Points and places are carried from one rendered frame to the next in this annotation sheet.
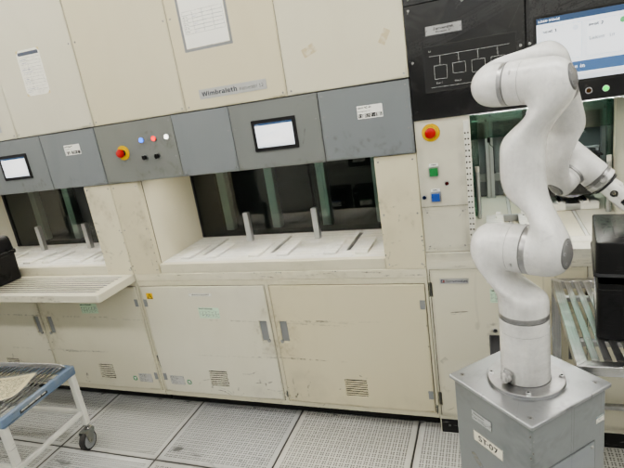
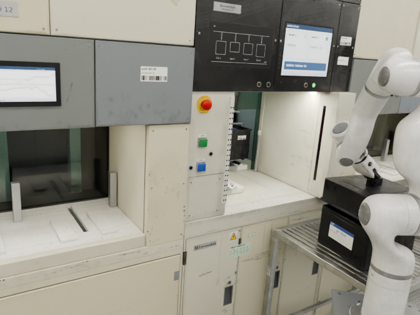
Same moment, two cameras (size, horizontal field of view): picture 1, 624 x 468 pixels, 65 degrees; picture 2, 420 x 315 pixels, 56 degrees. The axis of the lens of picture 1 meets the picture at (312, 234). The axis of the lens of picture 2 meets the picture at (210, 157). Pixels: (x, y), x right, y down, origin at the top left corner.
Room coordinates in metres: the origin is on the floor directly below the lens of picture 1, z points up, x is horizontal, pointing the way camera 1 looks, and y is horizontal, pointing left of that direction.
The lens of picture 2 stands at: (0.96, 0.71, 1.55)
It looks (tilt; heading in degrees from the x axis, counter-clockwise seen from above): 15 degrees down; 305
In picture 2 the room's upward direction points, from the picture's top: 4 degrees clockwise
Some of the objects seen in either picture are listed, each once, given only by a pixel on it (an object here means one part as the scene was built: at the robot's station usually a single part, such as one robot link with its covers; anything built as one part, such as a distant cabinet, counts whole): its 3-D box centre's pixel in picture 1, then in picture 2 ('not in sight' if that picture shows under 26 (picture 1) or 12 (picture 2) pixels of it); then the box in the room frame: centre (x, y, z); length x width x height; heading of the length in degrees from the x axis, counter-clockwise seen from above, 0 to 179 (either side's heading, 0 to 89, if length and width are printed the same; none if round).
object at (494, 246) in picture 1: (509, 269); (388, 232); (1.14, -0.48, 1.07); 0.19 x 0.12 x 0.24; 42
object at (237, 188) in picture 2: (512, 222); (215, 184); (2.03, -0.87, 0.89); 0.22 x 0.21 x 0.04; 159
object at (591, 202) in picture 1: (569, 200); (223, 163); (2.23, -1.24, 0.89); 0.22 x 0.21 x 0.04; 159
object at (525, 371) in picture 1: (525, 346); (385, 295); (1.11, -0.50, 0.85); 0.19 x 0.19 x 0.18
